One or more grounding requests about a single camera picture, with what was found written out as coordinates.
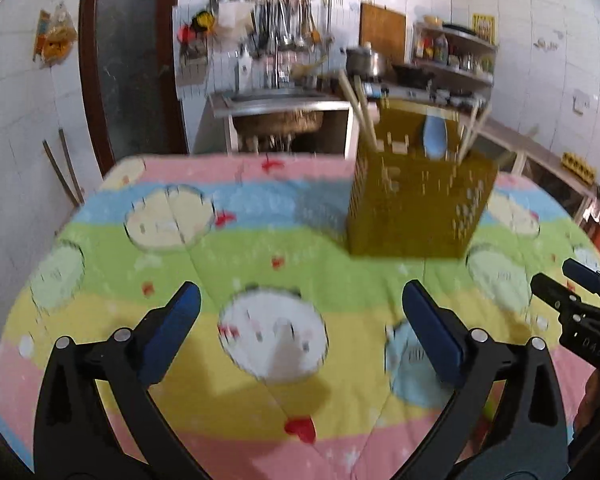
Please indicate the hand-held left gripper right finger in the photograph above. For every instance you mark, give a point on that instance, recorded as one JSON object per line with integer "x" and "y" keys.
{"x": 432, "y": 332}

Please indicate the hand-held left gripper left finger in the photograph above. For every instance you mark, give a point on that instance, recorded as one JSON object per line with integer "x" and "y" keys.
{"x": 172, "y": 330}

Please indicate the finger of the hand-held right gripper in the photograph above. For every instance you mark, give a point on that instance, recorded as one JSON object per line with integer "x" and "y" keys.
{"x": 555, "y": 292}
{"x": 582, "y": 274}

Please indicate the yellow perforated utensil holder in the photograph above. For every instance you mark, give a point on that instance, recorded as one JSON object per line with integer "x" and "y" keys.
{"x": 420, "y": 205}

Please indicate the light blue spoon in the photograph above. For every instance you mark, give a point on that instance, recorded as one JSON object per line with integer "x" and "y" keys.
{"x": 434, "y": 137}

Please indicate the row of hanging steel utensils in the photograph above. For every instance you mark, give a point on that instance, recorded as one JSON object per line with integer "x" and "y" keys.
{"x": 285, "y": 25}

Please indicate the person's right hand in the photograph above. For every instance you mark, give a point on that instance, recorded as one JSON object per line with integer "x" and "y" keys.
{"x": 592, "y": 405}

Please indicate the yellow tray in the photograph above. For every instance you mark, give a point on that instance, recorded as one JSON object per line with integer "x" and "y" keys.
{"x": 577, "y": 167}

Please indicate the printed striped blanket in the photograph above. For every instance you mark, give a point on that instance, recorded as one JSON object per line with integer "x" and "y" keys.
{"x": 260, "y": 240}

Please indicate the white kitchen counter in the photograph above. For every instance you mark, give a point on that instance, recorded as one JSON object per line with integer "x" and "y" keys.
{"x": 535, "y": 155}

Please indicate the wooden stick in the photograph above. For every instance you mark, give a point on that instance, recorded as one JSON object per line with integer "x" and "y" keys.
{"x": 60, "y": 175}
{"x": 71, "y": 165}

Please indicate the woven basket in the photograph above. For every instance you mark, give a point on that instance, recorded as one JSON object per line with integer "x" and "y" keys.
{"x": 280, "y": 121}

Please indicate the steel kitchen sink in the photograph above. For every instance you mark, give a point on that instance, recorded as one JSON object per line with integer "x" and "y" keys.
{"x": 275, "y": 102}

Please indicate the black wok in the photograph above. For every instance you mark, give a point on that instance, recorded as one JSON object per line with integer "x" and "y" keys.
{"x": 412, "y": 74}

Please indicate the white bottle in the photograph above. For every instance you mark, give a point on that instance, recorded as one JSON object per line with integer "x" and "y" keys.
{"x": 245, "y": 72}

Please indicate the brown wooden door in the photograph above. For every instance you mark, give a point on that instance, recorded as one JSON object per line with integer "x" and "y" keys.
{"x": 130, "y": 60}

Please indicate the steel cooking pot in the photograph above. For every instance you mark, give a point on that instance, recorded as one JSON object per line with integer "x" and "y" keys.
{"x": 365, "y": 61}

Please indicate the hanging colourful scrubbers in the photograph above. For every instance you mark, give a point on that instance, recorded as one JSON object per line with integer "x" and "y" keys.
{"x": 195, "y": 32}

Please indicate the wooden cutting board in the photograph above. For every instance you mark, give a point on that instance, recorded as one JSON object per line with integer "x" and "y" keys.
{"x": 382, "y": 30}

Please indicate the orange plastic bag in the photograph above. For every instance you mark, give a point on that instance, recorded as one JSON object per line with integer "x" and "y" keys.
{"x": 55, "y": 37}

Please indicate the white wall socket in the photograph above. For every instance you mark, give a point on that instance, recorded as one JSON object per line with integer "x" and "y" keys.
{"x": 580, "y": 101}

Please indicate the kitchen wall shelf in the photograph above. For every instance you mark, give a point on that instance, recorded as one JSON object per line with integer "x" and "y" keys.
{"x": 455, "y": 55}

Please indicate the yellow wall poster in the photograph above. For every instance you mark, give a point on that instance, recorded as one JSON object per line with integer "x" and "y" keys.
{"x": 483, "y": 28}

